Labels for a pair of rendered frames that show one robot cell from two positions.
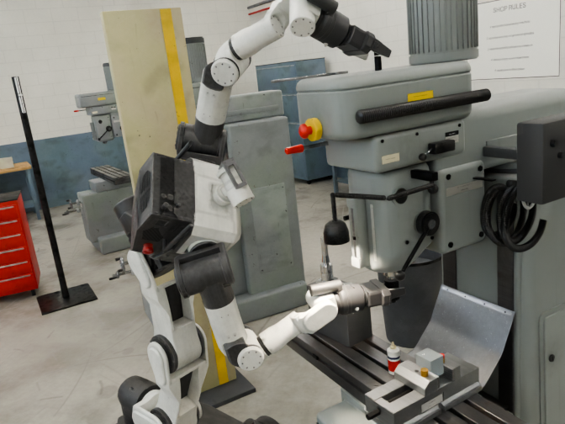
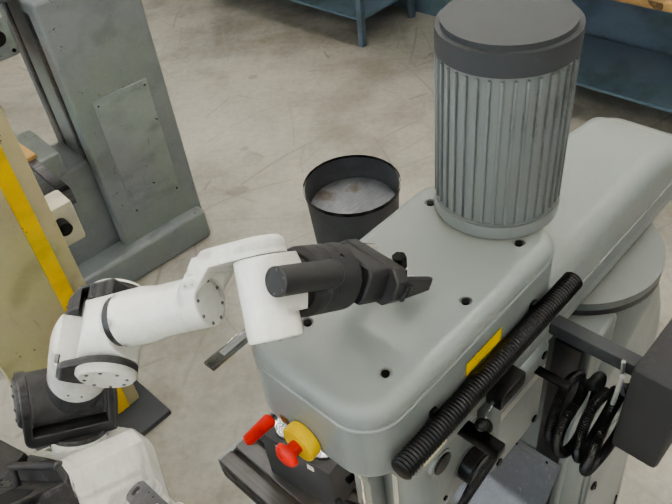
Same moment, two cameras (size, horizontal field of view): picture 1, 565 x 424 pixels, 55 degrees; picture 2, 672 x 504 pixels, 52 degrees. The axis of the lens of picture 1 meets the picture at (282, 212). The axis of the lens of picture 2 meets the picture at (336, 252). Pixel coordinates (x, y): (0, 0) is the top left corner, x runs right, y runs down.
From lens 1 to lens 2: 1.11 m
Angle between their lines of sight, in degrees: 30
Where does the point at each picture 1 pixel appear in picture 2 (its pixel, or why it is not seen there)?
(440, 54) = (503, 229)
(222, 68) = (101, 376)
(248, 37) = (150, 330)
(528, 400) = not seen: outside the picture
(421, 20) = (473, 174)
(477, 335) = (507, 479)
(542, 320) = not seen: hidden behind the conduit
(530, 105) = (614, 221)
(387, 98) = (437, 395)
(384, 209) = (417, 484)
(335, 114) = (350, 453)
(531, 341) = (575, 485)
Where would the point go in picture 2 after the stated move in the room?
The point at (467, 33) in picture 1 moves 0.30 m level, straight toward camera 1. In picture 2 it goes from (552, 187) to (607, 340)
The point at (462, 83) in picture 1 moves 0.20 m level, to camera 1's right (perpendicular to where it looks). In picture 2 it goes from (541, 282) to (651, 245)
